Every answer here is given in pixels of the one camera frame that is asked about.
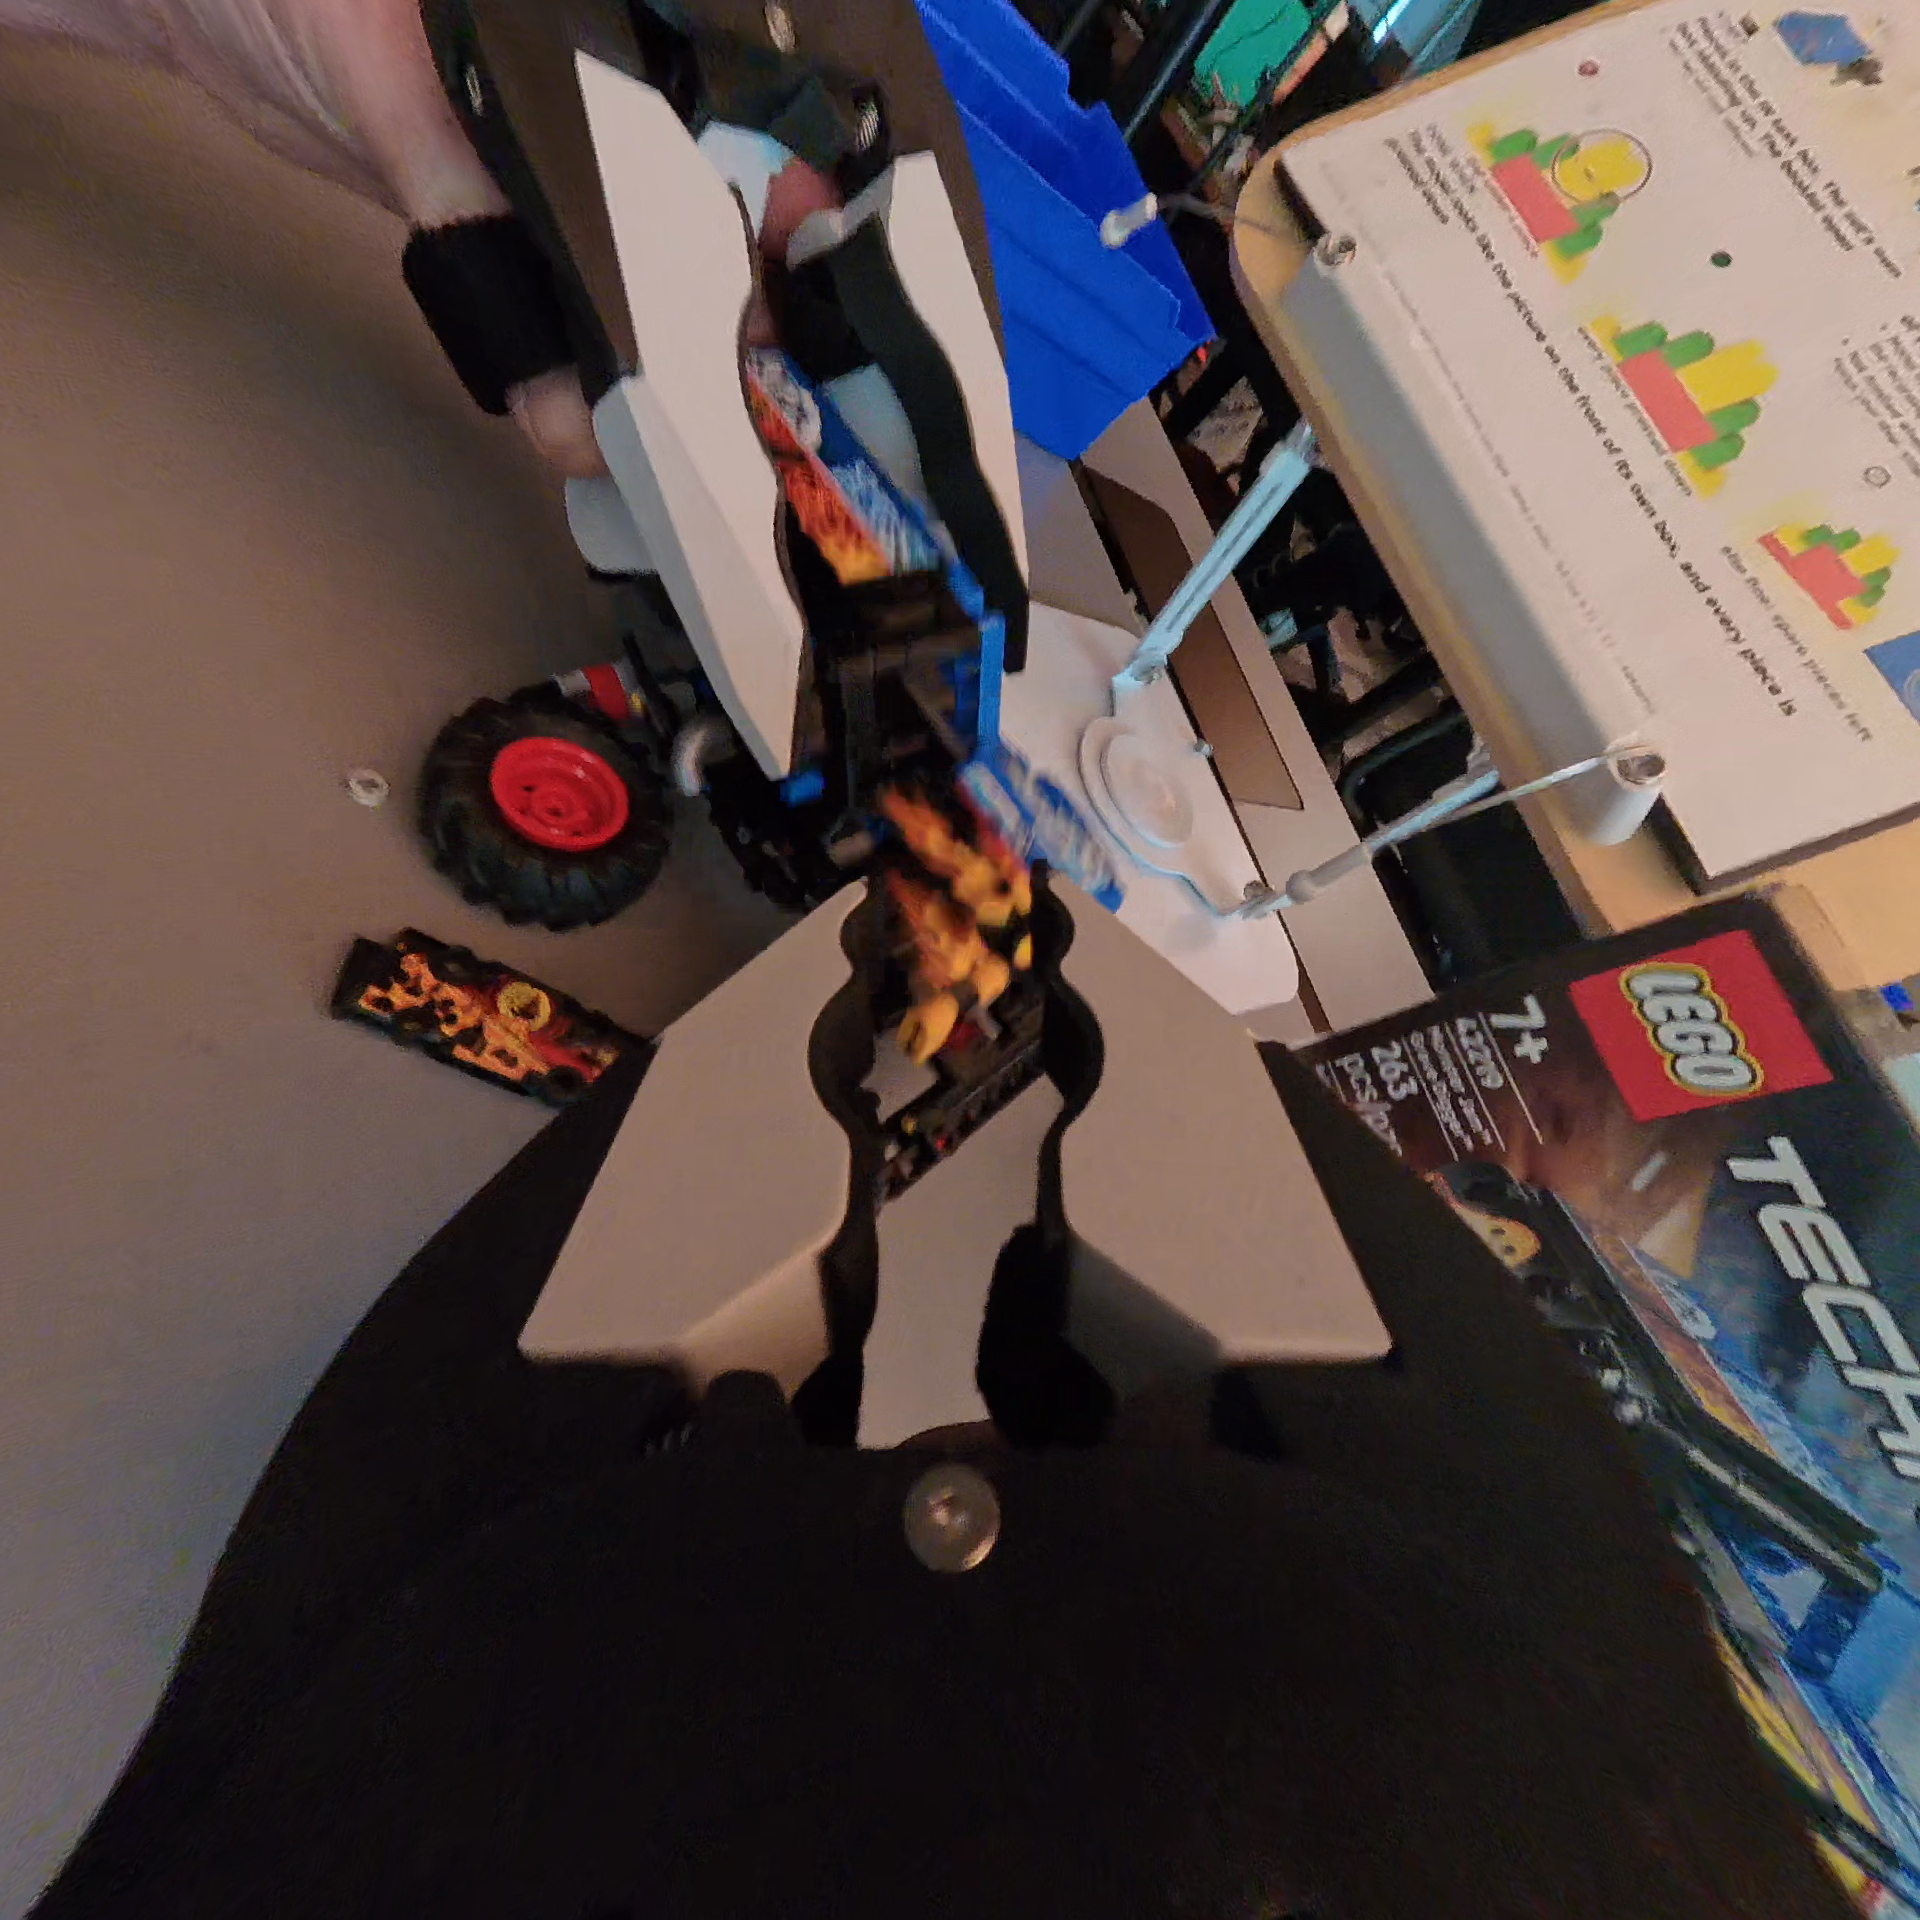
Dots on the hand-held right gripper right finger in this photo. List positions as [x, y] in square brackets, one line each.
[1215, 1200]

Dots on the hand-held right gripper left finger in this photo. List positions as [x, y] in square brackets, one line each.
[674, 1200]

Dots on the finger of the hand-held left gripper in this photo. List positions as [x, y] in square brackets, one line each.
[681, 376]
[944, 300]

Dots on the black orange print side panel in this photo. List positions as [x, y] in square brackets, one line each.
[481, 1013]

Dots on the toy brick monster truck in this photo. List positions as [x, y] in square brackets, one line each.
[960, 901]

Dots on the black tyre red hub wheel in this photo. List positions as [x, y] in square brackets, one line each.
[557, 787]

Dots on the person's left hand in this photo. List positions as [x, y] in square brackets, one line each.
[345, 107]

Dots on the blue plastic bin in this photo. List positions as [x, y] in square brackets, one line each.
[1049, 224]

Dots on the white tethered stylus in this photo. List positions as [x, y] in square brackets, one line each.
[1291, 896]
[1124, 224]

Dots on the white tilted board stand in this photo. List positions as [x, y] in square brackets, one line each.
[1244, 962]

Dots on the green bin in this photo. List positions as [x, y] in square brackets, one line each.
[1259, 37]

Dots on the toy set cardboard box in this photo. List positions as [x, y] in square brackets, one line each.
[1693, 1036]

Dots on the small grey connector piece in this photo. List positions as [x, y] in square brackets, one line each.
[363, 787]

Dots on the printed instruction sheet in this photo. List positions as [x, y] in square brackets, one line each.
[1650, 300]

